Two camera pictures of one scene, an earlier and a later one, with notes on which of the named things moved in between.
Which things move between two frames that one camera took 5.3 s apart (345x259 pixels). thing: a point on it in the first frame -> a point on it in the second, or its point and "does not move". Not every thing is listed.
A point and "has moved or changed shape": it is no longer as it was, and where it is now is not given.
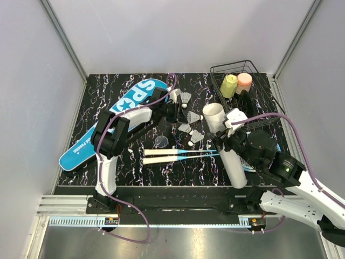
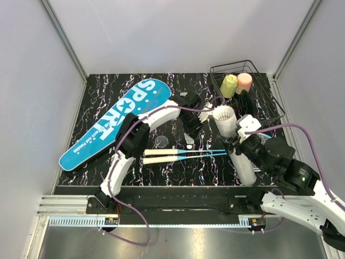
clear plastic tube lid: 161,141 does not move
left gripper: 177,115 -> 193,130
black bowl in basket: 246,103 does not move
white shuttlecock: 196,136 has moved or changed shape
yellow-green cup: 228,86 does not move
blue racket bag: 138,95 does not move
